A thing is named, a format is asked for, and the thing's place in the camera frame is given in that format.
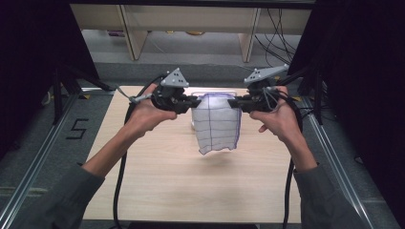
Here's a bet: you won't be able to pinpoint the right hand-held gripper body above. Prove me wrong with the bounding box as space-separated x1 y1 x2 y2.
243 63 291 114

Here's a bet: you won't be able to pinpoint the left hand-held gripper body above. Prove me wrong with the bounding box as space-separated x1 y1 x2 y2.
150 67 193 115

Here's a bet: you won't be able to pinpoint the white plastic rack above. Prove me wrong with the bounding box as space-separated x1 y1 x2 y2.
190 90 239 132

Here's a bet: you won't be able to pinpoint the white cloth with purple edge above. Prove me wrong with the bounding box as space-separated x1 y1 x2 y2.
190 92 243 156

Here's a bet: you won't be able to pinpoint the person's right hand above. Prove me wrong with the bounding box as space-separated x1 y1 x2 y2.
248 85 303 145

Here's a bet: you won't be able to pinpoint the person's left hand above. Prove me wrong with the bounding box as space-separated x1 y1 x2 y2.
124 82 179 140

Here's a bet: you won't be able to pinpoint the black metal stand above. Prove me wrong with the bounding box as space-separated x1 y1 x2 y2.
276 62 327 126
52 64 115 126

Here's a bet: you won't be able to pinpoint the light wooden desk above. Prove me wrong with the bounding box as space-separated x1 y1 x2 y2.
70 3 313 64

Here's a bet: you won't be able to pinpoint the black curtain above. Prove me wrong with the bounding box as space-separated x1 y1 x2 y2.
0 0 100 158
287 0 405 228

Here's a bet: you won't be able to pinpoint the thin grey cables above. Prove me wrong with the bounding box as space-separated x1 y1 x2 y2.
261 86 282 112

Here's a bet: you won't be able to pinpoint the bundle of black floor cables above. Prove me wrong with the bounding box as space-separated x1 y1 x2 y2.
253 8 302 73

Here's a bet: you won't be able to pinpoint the grey cable connector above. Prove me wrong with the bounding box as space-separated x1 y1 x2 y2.
117 85 153 105

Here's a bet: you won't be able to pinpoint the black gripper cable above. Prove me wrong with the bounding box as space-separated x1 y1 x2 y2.
276 88 304 229
112 73 167 229

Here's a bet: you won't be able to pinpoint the aluminium floor rail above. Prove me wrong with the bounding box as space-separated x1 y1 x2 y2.
301 94 374 229
0 92 79 229

